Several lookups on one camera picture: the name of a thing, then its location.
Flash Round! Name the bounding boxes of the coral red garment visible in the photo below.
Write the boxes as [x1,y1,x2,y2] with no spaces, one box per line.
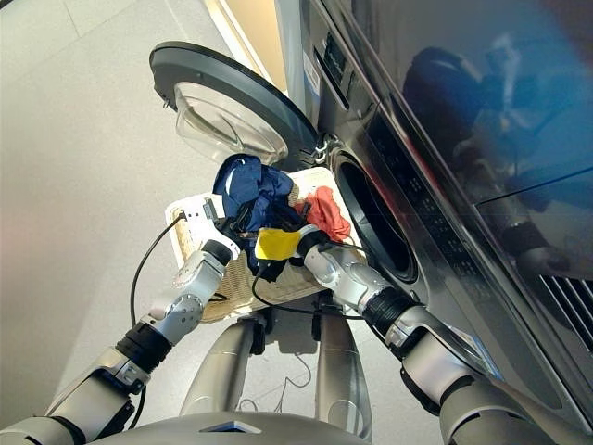
[295,185,352,245]

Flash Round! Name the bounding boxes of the navy blue garment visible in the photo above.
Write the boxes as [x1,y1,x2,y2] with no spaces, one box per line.
[211,153,297,261]

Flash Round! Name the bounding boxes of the pale woven laundry basket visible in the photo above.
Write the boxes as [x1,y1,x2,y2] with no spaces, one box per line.
[165,165,372,324]

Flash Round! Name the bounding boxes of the black basket stand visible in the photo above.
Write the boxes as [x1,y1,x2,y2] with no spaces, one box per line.
[235,296,337,357]

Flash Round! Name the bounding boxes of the grey front-load washing machine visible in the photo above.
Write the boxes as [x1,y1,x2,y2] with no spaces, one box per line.
[272,0,593,445]

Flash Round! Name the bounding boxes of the metal washer door hinge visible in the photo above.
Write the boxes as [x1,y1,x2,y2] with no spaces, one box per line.
[312,133,338,164]

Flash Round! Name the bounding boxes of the silver robot leg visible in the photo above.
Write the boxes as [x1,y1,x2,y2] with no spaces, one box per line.
[314,296,374,441]
[179,314,274,418]

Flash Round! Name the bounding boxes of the round glass washer door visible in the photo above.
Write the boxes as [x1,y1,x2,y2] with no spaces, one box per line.
[148,40,321,172]

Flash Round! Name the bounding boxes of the blue barcode label sticker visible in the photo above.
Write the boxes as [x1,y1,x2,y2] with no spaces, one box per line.
[303,50,322,101]

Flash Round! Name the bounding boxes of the grey robot torso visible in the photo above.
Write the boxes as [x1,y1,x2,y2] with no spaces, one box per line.
[87,410,372,445]

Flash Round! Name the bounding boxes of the grey stacked dryer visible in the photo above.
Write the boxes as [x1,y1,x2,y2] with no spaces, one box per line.
[351,0,593,362]

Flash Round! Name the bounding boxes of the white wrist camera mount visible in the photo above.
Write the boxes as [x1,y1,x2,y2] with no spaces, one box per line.
[254,225,321,261]
[202,197,242,261]

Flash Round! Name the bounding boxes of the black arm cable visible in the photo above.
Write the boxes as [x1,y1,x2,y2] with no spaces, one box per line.
[129,209,187,430]
[251,261,372,321]

